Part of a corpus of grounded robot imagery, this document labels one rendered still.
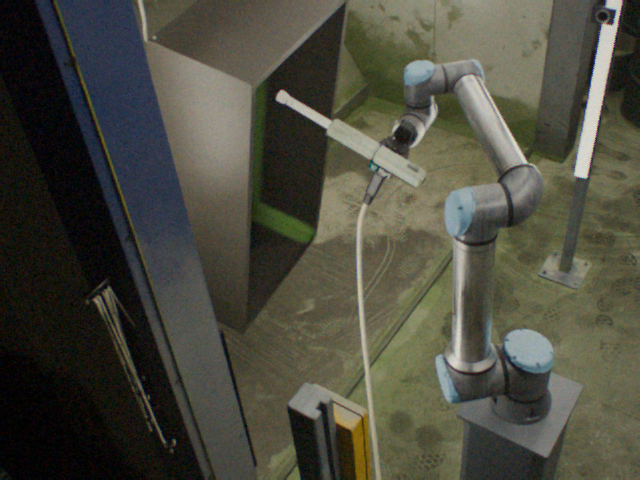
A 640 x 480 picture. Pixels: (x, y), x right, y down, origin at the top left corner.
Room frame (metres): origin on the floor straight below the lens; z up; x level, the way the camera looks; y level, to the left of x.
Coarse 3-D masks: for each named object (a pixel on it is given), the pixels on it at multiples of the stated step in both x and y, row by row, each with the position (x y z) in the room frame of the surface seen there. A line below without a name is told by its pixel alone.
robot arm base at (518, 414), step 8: (496, 400) 1.40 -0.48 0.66; (504, 400) 1.37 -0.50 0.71; (512, 400) 1.35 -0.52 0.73; (536, 400) 1.34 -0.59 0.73; (544, 400) 1.35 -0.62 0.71; (496, 408) 1.37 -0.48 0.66; (504, 408) 1.35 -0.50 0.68; (512, 408) 1.34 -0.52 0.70; (520, 408) 1.33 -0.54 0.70; (528, 408) 1.33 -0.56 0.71; (536, 408) 1.33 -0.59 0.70; (544, 408) 1.34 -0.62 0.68; (504, 416) 1.34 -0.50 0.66; (512, 416) 1.33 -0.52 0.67; (520, 416) 1.32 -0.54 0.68; (528, 416) 1.32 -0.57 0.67; (536, 416) 1.32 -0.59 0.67; (544, 416) 1.33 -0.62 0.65; (520, 424) 1.32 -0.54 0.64; (528, 424) 1.31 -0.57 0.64
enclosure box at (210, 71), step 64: (256, 0) 2.23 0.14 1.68; (320, 0) 2.26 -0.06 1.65; (192, 64) 1.92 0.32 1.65; (256, 64) 1.91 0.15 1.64; (320, 64) 2.40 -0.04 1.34; (192, 128) 1.95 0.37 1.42; (256, 128) 2.58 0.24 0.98; (320, 128) 2.42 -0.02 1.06; (192, 192) 1.99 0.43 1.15; (256, 192) 2.61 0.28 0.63; (320, 192) 2.42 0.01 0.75; (256, 256) 2.35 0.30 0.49
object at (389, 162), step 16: (288, 96) 1.90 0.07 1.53; (304, 112) 1.86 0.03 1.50; (336, 128) 1.80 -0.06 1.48; (352, 128) 1.81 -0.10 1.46; (352, 144) 1.77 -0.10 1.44; (368, 144) 1.76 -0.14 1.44; (368, 160) 1.74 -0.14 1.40; (384, 160) 1.72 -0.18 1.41; (400, 160) 1.72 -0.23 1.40; (384, 176) 1.72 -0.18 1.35; (400, 176) 1.69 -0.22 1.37; (416, 176) 1.67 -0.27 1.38; (368, 192) 1.76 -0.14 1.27
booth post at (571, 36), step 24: (576, 0) 3.42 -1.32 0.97; (552, 24) 3.48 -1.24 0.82; (576, 24) 3.41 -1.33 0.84; (552, 48) 3.47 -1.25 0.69; (576, 48) 3.40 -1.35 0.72; (552, 72) 3.46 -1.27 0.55; (576, 72) 3.38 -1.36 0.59; (552, 96) 3.45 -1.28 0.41; (576, 96) 3.41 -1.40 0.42; (552, 120) 3.44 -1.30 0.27; (576, 120) 3.48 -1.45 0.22; (552, 144) 3.42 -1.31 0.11
